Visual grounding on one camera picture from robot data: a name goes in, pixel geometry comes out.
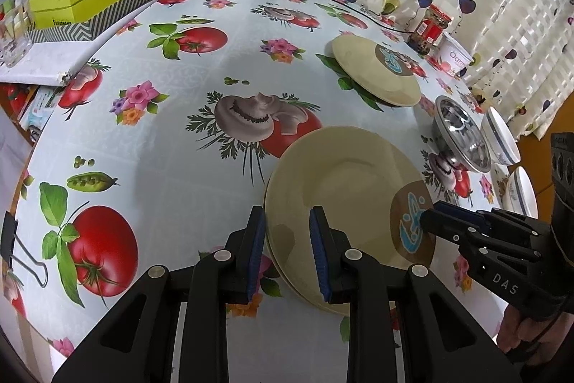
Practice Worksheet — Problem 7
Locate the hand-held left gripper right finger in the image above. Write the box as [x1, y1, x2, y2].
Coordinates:
[309, 206, 523, 383]

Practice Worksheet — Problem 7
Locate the black binder clip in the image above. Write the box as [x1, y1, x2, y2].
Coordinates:
[0, 210, 49, 289]

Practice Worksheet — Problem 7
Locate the beige plate with brown print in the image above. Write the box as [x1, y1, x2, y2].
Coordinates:
[264, 125, 438, 316]
[331, 35, 423, 108]
[264, 181, 351, 319]

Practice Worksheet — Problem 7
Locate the stainless steel bowl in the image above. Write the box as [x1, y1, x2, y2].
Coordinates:
[431, 95, 494, 174]

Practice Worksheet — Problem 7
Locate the lime green box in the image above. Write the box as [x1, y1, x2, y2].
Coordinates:
[28, 0, 136, 30]

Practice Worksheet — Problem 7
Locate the zigzag patterned box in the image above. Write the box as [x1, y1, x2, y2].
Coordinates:
[27, 0, 169, 43]

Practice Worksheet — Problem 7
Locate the person's right hand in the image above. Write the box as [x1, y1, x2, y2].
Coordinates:
[495, 304, 547, 362]

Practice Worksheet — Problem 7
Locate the black power cable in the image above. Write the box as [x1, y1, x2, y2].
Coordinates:
[261, 0, 415, 34]

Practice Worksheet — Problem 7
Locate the printed vegetable tablecloth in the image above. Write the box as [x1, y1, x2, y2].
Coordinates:
[0, 0, 539, 383]

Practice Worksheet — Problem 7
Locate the white yogurt tub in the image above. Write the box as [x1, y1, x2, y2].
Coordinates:
[433, 32, 476, 80]

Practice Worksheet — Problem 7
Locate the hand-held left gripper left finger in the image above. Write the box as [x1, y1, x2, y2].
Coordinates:
[51, 206, 268, 383]

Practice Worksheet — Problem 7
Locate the glass jar with red label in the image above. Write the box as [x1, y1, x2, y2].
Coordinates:
[407, 4, 452, 54]

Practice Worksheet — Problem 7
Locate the white bowl with blue stripe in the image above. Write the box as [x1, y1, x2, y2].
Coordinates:
[501, 165, 539, 220]
[481, 106, 522, 167]

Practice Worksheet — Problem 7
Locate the wooden cabinet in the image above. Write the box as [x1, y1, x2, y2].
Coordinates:
[516, 127, 559, 213]

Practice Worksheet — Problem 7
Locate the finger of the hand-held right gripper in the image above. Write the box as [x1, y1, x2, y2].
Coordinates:
[432, 201, 540, 232]
[419, 207, 551, 274]

